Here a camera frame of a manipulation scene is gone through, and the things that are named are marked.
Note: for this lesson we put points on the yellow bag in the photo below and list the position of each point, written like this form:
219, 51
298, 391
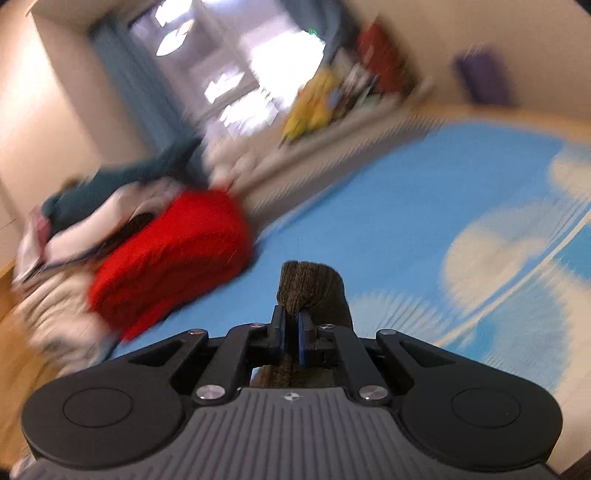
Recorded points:
311, 104

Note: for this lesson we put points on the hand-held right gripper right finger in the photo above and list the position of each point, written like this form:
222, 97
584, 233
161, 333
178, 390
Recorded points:
303, 337

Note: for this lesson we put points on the blue curtain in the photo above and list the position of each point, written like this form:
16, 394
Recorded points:
134, 87

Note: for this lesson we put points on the beige folded quilt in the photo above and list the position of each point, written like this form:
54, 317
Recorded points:
51, 309

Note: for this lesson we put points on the red cloth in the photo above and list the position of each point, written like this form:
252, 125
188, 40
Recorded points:
381, 57

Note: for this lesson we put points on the red folded knit blanket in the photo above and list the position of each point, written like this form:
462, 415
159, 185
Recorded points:
175, 258

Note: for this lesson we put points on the blue white printed bed sheet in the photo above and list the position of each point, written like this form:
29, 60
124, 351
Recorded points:
415, 221

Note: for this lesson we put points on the window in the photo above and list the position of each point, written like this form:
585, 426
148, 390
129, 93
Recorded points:
221, 60

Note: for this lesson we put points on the teal cloth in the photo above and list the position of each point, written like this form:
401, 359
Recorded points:
115, 182

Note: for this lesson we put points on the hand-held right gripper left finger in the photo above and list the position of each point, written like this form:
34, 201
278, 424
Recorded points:
280, 333

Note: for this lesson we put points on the purple box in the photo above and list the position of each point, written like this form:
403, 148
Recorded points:
482, 78

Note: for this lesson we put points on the wooden bed frame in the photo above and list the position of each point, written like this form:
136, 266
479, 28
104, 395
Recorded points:
508, 113

